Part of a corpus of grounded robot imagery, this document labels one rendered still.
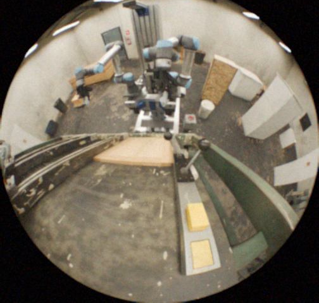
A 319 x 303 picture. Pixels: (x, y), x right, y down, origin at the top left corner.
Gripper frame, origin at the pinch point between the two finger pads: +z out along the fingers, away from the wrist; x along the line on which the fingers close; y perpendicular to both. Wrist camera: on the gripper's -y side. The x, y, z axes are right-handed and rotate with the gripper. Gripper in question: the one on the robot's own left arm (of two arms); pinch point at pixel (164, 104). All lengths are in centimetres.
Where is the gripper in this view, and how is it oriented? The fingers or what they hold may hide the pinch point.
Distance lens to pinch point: 55.6
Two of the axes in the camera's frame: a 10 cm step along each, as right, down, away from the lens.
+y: -7.4, 4.0, -5.4
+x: 6.7, 4.8, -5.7
